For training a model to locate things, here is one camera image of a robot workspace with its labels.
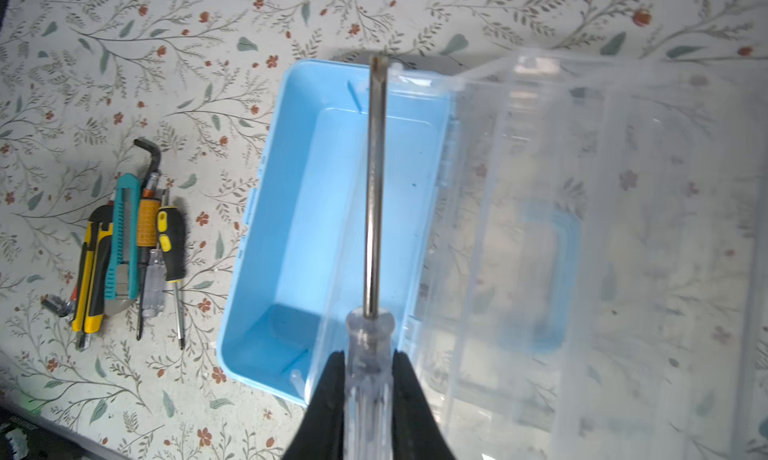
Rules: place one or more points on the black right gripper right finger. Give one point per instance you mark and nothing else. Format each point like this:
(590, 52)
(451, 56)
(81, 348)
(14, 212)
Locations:
(414, 431)

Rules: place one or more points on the blue clear plastic tool box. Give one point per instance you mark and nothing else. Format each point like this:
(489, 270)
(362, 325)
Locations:
(574, 251)

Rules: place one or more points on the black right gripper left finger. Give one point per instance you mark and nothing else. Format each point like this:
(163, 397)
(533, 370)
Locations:
(321, 432)

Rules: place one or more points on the black hex key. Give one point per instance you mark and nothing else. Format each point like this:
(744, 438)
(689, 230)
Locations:
(155, 158)

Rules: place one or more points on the teal utility knife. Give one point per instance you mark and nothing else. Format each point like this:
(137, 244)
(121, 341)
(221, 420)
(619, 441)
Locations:
(122, 277)

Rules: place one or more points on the clear handled screwdriver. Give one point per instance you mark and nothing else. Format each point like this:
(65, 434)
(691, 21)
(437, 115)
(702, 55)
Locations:
(368, 370)

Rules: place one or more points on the orange handled screwdriver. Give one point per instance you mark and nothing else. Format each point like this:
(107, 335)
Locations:
(146, 239)

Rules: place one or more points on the yellow black utility knife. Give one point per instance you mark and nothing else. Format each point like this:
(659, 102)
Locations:
(93, 266)

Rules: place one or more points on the yellow black handled screwdriver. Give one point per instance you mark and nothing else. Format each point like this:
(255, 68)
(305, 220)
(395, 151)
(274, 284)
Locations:
(172, 239)

